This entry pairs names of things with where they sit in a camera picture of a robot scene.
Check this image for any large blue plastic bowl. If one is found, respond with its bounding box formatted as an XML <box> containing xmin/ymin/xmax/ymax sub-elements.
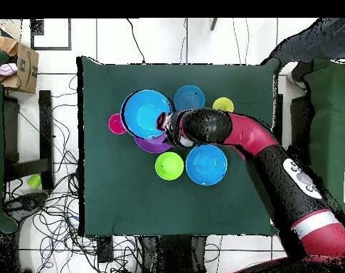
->
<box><xmin>185</xmin><ymin>144</ymin><xmax>228</xmax><ymax>186</ymax></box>
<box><xmin>120</xmin><ymin>89</ymin><xmax>176</xmax><ymax>140</ymax></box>

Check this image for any pink cloth bundle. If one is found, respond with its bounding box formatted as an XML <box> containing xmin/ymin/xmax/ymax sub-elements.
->
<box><xmin>0</xmin><ymin>63</ymin><xmax>18</xmax><ymax>77</ymax></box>

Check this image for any pink plastic cup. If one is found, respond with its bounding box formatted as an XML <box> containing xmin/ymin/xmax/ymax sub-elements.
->
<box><xmin>108</xmin><ymin>112</ymin><xmax>128</xmax><ymax>135</ymax></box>

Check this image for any black power adapter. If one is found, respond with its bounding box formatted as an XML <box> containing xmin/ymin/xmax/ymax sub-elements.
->
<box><xmin>97</xmin><ymin>236</ymin><xmax>114</xmax><ymax>263</ymax></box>

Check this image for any green cup on floor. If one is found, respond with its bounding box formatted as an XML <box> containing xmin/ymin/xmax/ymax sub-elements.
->
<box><xmin>27</xmin><ymin>173</ymin><xmax>43</xmax><ymax>189</ymax></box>

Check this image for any dark grey machine foot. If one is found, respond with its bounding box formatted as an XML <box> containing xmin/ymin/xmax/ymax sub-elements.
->
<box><xmin>6</xmin><ymin>193</ymin><xmax>48</xmax><ymax>213</ymax></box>

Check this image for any black square frame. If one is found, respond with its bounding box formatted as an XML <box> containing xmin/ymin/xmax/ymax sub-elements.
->
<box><xmin>29</xmin><ymin>18</ymin><xmax>73</xmax><ymax>51</ymax></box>

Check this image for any dark green tablecloth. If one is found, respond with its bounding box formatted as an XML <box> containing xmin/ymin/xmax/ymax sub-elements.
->
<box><xmin>76</xmin><ymin>56</ymin><xmax>281</xmax><ymax>237</ymax></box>

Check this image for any person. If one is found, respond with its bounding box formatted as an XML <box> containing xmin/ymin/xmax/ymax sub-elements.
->
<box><xmin>261</xmin><ymin>18</ymin><xmax>345</xmax><ymax>90</ymax></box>

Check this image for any black metal stand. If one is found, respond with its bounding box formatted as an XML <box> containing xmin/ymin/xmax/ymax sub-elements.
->
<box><xmin>2</xmin><ymin>90</ymin><xmax>55</xmax><ymax>191</ymax></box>

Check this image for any purple plastic bowl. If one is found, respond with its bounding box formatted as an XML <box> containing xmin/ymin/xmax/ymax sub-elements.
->
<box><xmin>133</xmin><ymin>133</ymin><xmax>174</xmax><ymax>154</ymax></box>

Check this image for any green plastic bowl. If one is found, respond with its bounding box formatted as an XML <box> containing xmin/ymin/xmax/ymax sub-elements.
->
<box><xmin>154</xmin><ymin>151</ymin><xmax>185</xmax><ymax>181</ymax></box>

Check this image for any black cable bundle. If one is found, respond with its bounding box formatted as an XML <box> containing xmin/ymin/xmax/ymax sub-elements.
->
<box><xmin>4</xmin><ymin>75</ymin><xmax>142</xmax><ymax>273</ymax></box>

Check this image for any cardboard box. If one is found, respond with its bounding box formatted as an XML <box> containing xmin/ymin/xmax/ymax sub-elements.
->
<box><xmin>0</xmin><ymin>29</ymin><xmax>40</xmax><ymax>95</ymax></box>

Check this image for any small patterned blue bowl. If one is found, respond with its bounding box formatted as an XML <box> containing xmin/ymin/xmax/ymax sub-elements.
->
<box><xmin>174</xmin><ymin>85</ymin><xmax>206</xmax><ymax>112</ymax></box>

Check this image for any black cabinet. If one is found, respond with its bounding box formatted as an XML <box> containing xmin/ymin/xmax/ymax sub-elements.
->
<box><xmin>290</xmin><ymin>95</ymin><xmax>314</xmax><ymax>156</ymax></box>

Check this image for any yellow plastic cup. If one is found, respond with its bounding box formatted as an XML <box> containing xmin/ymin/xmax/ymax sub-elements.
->
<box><xmin>212</xmin><ymin>97</ymin><xmax>235</xmax><ymax>113</ymax></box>

